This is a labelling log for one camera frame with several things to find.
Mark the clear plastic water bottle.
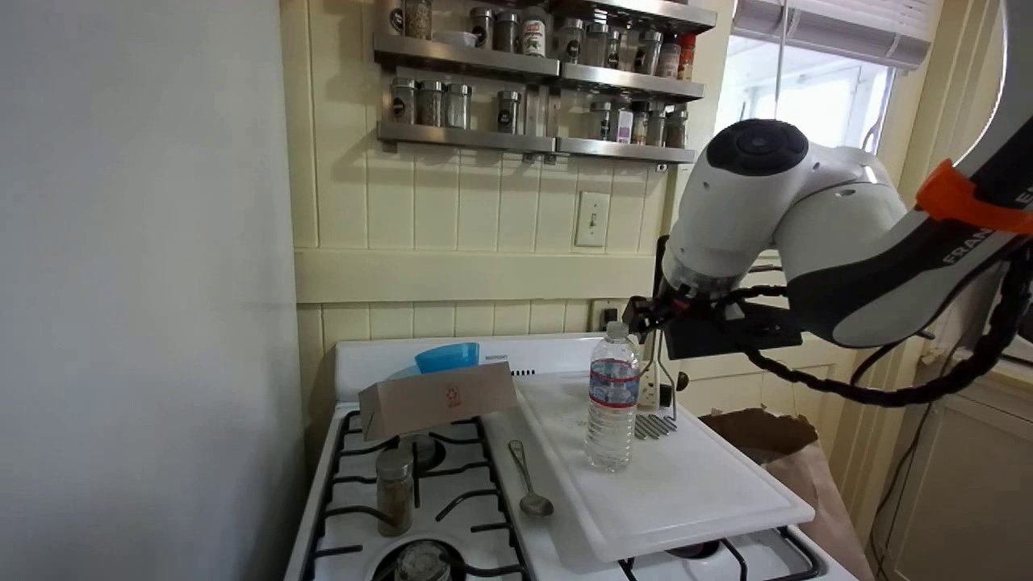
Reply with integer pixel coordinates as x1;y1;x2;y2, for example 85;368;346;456
586;320;644;475

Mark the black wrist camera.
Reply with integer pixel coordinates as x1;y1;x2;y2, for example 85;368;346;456
739;305;808;356

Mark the metal spoon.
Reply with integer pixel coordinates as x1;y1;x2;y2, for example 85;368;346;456
503;435;560;520

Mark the brown paper bag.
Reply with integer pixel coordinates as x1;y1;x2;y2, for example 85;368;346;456
700;404;874;581

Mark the white light switch plate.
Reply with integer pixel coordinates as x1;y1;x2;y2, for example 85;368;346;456
574;192;614;252

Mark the white plastic cutting board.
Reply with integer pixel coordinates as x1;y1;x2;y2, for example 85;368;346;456
514;368;817;564

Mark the glass spice shaker jar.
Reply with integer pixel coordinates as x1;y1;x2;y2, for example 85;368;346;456
373;447;417;538

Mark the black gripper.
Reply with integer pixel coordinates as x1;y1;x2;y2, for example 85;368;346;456
622;295;749;361

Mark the white refrigerator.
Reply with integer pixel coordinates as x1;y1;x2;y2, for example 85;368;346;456
0;0;308;581

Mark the white window blind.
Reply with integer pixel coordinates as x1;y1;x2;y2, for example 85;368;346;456
731;0;932;74

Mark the black stove burner grate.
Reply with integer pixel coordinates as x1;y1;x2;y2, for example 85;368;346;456
300;407;534;581

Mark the wall power outlet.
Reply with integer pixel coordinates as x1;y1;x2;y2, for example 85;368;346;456
590;299;626;337

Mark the blue plastic lid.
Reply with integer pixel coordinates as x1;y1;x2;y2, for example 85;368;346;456
413;339;483;379

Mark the cream cabinet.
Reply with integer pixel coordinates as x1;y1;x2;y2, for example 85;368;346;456
868;357;1033;581

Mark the metal spice rack shelf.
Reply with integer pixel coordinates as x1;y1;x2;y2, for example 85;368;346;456
373;31;706;102
373;119;696;168

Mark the bright window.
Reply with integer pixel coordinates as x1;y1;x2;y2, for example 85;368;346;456
704;30;897;219

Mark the orange cable strap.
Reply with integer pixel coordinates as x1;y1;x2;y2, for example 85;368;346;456
915;157;1033;238

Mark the white gas stove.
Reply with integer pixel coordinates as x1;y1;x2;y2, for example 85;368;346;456
285;333;865;581

